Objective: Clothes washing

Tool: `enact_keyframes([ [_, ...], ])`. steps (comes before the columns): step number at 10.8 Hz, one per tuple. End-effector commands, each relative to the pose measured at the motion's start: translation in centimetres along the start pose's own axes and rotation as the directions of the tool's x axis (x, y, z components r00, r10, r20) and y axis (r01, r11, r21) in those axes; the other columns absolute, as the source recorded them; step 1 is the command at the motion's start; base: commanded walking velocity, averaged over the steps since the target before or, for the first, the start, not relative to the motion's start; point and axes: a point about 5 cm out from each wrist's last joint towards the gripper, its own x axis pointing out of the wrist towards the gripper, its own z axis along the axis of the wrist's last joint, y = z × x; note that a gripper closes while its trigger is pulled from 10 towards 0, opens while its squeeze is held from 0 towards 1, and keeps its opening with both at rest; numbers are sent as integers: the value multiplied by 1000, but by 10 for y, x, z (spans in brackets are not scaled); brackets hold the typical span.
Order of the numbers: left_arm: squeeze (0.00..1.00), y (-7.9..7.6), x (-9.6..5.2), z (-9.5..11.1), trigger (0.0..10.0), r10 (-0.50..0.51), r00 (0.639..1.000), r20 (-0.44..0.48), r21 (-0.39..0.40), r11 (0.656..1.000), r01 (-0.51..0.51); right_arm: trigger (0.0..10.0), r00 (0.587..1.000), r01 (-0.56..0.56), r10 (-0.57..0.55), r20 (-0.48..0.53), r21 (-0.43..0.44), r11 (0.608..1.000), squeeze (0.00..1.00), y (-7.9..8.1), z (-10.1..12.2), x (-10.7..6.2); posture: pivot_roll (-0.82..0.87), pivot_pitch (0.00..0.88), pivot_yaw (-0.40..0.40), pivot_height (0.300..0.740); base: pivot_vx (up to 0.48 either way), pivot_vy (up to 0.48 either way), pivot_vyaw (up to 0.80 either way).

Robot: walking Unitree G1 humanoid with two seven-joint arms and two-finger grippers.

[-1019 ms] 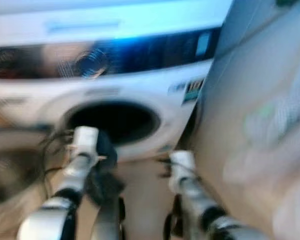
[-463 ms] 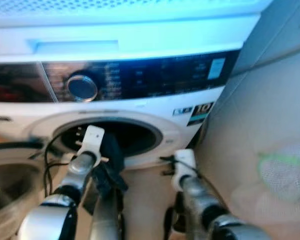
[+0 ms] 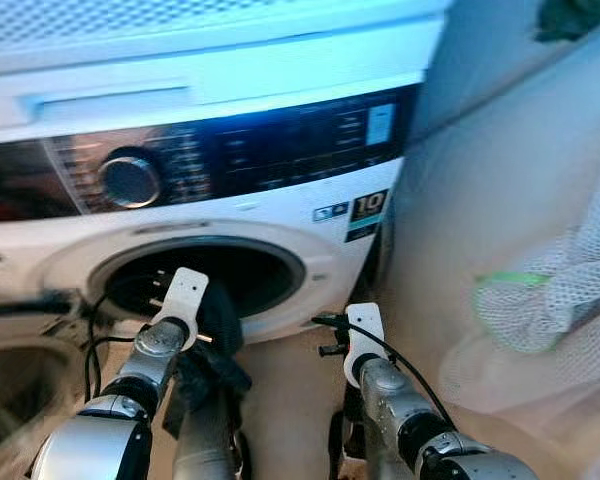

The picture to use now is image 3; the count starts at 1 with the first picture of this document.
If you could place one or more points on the plain white mesh bag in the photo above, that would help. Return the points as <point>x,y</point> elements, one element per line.
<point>520,380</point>

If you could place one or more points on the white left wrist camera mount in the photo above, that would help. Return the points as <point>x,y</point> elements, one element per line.
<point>185,290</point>

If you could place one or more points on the dark garment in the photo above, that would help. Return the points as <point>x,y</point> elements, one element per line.
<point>205,378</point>

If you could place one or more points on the lit washer display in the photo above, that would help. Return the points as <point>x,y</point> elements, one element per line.
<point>380,124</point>

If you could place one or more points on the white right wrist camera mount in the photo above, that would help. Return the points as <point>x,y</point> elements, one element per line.
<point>365,325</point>

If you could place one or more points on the small dark sticker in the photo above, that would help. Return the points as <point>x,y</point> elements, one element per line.
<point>331,212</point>

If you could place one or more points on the white washing machine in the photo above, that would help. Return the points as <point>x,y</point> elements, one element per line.
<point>280,205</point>

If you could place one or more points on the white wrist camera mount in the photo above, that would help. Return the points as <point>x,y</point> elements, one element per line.
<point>185,290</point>
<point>365,325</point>

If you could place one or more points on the black washer control panel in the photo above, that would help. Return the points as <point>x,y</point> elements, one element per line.
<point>270,150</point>

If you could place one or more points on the dark green object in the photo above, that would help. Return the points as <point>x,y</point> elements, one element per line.
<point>575,15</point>

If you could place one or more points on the round washer door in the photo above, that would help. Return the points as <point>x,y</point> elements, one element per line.
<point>20,400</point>

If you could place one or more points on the silver program knob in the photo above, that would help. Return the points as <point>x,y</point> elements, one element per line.
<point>130,180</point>

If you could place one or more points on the dark washer drum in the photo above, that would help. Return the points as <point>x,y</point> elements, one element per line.
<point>265,275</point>

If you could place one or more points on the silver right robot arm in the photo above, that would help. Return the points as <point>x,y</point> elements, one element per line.
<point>390,395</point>

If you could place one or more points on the white mesh bag green trim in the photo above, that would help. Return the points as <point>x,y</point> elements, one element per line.
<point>570,290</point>

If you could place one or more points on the white detergent drawer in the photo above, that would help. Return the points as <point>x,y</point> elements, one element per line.
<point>80,108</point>

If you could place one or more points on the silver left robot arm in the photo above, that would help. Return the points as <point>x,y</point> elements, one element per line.
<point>90,440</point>

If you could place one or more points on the grey garment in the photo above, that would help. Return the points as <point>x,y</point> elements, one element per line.
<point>205,450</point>

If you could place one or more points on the black ten year sticker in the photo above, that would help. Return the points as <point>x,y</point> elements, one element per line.
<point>368,212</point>

